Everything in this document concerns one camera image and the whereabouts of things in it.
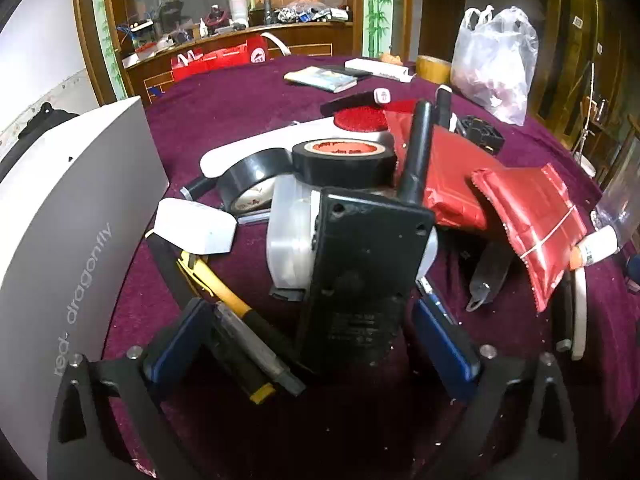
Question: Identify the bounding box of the bamboo print panel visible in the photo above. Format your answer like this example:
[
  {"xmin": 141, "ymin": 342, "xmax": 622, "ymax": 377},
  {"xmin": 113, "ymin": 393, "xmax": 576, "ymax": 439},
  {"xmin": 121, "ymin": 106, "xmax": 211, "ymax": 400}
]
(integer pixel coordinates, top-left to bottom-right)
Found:
[{"xmin": 362, "ymin": 0, "xmax": 391, "ymax": 58}]

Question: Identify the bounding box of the white clear tape roll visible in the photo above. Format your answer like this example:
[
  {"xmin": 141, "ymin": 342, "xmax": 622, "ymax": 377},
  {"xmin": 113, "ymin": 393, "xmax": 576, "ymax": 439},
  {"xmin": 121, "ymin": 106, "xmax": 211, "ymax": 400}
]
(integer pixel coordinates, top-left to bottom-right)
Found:
[{"xmin": 266, "ymin": 175, "xmax": 439, "ymax": 292}]

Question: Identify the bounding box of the paperback book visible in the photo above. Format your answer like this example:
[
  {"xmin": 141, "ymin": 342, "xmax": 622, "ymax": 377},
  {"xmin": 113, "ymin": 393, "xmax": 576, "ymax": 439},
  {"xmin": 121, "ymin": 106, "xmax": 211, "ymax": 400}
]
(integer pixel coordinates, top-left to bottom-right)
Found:
[{"xmin": 284, "ymin": 66, "xmax": 358, "ymax": 93}]

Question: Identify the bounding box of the white lint brush red pad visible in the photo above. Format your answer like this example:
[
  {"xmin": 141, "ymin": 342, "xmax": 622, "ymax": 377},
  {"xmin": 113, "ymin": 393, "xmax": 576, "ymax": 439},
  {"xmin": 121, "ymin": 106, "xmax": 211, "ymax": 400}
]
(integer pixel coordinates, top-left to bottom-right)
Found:
[{"xmin": 200, "ymin": 107, "xmax": 396, "ymax": 178}]

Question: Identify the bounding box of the small black fan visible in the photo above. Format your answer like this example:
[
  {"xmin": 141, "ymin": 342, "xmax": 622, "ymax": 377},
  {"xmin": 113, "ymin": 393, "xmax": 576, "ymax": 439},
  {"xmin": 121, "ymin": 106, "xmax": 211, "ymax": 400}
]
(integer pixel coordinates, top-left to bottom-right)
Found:
[{"xmin": 457, "ymin": 114, "xmax": 506, "ymax": 156}]

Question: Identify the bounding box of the yellow black handled tool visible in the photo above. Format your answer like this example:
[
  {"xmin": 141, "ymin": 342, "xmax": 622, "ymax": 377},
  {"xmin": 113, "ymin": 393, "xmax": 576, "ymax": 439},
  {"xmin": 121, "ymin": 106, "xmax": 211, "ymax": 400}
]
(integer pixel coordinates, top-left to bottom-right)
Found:
[{"xmin": 175, "ymin": 250, "xmax": 277, "ymax": 406}]

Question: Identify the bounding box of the white power adapter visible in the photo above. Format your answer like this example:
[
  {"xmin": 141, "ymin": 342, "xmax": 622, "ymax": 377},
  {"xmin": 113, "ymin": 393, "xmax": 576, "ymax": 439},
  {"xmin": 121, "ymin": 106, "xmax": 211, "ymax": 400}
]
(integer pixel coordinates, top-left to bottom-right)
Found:
[{"xmin": 154, "ymin": 198, "xmax": 237, "ymax": 256}]

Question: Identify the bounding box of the wooden cabinet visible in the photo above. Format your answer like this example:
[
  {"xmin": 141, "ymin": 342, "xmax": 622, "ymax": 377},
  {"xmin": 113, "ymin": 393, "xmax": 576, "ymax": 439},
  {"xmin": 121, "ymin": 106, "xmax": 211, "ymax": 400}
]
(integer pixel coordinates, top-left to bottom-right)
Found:
[{"xmin": 72, "ymin": 0, "xmax": 361, "ymax": 106}]

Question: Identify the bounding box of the white tumbler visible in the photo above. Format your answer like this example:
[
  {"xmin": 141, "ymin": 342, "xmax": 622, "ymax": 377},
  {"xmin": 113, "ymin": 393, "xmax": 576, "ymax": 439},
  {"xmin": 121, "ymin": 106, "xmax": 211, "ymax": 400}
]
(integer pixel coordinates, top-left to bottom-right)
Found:
[{"xmin": 227, "ymin": 0, "xmax": 251, "ymax": 28}]

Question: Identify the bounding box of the white plastic handle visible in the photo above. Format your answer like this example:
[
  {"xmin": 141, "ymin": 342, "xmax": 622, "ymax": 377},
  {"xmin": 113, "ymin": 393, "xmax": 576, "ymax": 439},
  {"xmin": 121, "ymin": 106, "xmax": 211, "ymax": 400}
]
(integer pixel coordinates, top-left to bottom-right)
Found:
[{"xmin": 570, "ymin": 267, "xmax": 588, "ymax": 361}]

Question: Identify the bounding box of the black marker white cap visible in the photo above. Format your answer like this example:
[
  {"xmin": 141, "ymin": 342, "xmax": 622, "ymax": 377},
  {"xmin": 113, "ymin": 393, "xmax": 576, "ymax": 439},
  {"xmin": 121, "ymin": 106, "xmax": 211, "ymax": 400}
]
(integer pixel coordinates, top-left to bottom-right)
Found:
[{"xmin": 320, "ymin": 87, "xmax": 391, "ymax": 118}]

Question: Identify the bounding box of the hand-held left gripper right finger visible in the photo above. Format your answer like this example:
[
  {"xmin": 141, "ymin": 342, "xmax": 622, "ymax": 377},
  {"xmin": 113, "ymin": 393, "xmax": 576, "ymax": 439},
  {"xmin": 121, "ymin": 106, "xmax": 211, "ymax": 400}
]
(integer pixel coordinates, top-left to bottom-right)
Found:
[{"xmin": 412, "ymin": 295, "xmax": 583, "ymax": 480}]

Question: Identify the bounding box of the black electrical tape roll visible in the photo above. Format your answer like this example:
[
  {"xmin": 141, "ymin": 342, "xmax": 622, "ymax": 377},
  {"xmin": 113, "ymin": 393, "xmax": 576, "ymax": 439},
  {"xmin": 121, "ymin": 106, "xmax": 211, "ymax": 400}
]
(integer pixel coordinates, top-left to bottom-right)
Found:
[
  {"xmin": 291, "ymin": 137, "xmax": 398, "ymax": 191},
  {"xmin": 217, "ymin": 147, "xmax": 296, "ymax": 213}
]

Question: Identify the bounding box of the red paper bag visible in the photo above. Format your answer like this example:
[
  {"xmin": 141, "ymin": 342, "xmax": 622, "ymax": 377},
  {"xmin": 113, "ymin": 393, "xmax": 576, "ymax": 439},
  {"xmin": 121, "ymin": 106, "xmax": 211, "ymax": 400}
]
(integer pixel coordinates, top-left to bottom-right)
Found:
[{"xmin": 170, "ymin": 35, "xmax": 271, "ymax": 82}]

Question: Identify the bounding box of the black garment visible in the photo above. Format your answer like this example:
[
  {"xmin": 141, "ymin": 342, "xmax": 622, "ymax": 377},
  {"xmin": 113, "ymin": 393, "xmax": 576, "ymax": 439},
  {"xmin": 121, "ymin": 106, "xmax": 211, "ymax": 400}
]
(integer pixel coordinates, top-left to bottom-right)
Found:
[{"xmin": 17, "ymin": 102, "xmax": 81, "ymax": 136}]

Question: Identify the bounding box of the black walkie-talkie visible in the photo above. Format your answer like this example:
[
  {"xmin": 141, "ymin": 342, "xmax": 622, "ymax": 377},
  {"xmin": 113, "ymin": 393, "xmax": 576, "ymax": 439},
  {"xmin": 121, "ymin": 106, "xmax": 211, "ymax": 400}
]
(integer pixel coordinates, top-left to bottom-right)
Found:
[{"xmin": 294, "ymin": 100, "xmax": 437, "ymax": 376}]

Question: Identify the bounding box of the brown packing tape roll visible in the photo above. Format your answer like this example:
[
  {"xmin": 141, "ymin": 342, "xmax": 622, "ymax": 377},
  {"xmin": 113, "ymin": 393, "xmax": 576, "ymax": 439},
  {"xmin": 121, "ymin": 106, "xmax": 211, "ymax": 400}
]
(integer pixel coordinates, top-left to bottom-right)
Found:
[{"xmin": 416, "ymin": 55, "xmax": 453, "ymax": 85}]

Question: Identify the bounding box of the white plastic bag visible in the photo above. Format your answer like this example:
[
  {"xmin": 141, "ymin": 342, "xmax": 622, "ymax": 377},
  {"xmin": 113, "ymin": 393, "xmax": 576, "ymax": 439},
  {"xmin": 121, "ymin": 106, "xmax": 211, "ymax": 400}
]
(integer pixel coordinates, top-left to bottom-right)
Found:
[{"xmin": 450, "ymin": 5, "xmax": 540, "ymax": 127}]

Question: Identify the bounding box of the long white box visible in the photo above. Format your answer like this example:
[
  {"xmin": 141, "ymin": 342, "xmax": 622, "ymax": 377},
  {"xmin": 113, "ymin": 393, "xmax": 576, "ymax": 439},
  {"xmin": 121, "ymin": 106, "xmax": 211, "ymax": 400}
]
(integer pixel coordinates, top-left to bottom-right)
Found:
[{"xmin": 345, "ymin": 57, "xmax": 416, "ymax": 83}]

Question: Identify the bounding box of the red foil packet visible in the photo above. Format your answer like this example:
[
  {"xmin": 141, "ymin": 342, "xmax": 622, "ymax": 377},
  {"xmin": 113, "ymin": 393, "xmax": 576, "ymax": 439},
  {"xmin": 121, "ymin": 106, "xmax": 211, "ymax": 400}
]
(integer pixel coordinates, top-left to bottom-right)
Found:
[
  {"xmin": 382, "ymin": 110, "xmax": 493, "ymax": 231},
  {"xmin": 470, "ymin": 162, "xmax": 588, "ymax": 313}
]

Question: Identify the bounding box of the maroon tablecloth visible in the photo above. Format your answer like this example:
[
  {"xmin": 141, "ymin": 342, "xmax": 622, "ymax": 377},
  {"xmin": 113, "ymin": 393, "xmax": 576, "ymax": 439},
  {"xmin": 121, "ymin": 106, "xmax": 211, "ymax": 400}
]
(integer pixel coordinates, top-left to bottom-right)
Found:
[{"xmin": 102, "ymin": 55, "xmax": 640, "ymax": 480}]

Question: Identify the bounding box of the white tube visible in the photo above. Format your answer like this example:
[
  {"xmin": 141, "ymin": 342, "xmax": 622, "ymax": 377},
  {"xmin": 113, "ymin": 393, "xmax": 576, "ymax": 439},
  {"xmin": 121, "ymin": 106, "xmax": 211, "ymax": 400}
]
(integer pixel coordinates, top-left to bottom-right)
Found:
[{"xmin": 570, "ymin": 225, "xmax": 621, "ymax": 268}]

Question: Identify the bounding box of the dark wooden door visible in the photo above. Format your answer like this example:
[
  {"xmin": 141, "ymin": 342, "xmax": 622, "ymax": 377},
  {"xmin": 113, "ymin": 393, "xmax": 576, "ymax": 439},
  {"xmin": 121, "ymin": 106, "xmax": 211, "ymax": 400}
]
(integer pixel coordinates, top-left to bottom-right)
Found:
[{"xmin": 417, "ymin": 0, "xmax": 468, "ymax": 63}]

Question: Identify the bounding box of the black folding tool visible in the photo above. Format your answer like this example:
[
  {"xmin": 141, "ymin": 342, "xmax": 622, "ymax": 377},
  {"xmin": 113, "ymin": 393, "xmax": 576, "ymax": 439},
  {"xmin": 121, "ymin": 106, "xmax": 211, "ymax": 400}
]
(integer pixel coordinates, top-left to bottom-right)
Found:
[{"xmin": 466, "ymin": 240, "xmax": 516, "ymax": 313}]

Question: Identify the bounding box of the grey pen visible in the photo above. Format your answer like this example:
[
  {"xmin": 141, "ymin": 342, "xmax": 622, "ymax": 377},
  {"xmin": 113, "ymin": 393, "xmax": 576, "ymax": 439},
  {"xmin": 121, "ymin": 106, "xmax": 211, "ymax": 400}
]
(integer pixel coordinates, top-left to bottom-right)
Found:
[{"xmin": 215, "ymin": 305, "xmax": 307, "ymax": 397}]

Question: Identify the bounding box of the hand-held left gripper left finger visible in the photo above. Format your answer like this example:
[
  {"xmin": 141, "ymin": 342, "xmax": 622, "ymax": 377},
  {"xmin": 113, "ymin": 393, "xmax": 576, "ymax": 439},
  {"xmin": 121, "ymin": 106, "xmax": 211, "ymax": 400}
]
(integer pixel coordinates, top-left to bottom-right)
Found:
[{"xmin": 47, "ymin": 297, "xmax": 221, "ymax": 480}]

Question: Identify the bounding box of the white cardboard box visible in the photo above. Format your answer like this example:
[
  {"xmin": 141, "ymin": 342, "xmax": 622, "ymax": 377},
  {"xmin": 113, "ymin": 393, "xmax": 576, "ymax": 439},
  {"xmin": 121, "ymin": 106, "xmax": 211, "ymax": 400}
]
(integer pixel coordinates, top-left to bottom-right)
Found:
[{"xmin": 0, "ymin": 96, "xmax": 171, "ymax": 476}]

